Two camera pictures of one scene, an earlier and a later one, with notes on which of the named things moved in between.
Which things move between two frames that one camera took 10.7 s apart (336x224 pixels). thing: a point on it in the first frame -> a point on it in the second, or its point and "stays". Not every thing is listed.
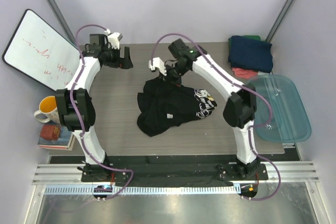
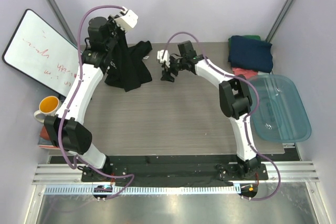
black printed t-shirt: [164, 105] -> [128, 70]
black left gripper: [122, 58] -> [118, 34]
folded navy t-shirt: [250, 53] stays
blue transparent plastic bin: [291, 121] stays
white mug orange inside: [48, 106] stays
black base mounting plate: [176, 170] stays
